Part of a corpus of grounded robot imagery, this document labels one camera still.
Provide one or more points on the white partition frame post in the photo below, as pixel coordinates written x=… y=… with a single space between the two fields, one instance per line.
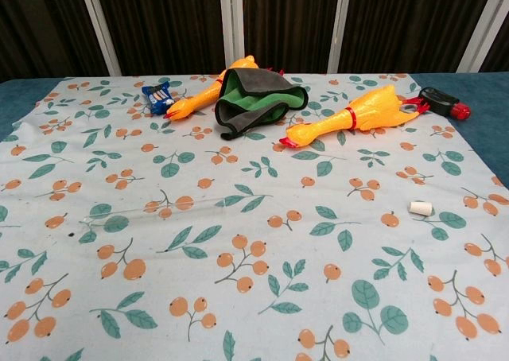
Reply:
x=99 y=31
x=340 y=27
x=230 y=19
x=483 y=27

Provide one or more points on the green and grey cloth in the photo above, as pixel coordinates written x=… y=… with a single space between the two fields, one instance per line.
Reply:
x=258 y=94

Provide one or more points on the yellow rubber chicken toy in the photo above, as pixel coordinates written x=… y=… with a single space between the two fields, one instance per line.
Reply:
x=199 y=96
x=342 y=118

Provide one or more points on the black device with red cap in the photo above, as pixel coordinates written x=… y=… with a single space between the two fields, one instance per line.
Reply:
x=439 y=100

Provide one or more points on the small white cylinder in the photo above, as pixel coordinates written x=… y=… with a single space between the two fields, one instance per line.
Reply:
x=417 y=208

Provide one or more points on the clear glass rod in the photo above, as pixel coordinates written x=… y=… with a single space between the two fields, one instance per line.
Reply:
x=159 y=209

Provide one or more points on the floral printed tablecloth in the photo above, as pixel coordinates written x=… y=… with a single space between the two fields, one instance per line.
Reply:
x=278 y=186

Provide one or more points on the blue cookie snack packet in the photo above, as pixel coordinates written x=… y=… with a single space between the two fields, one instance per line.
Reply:
x=159 y=96

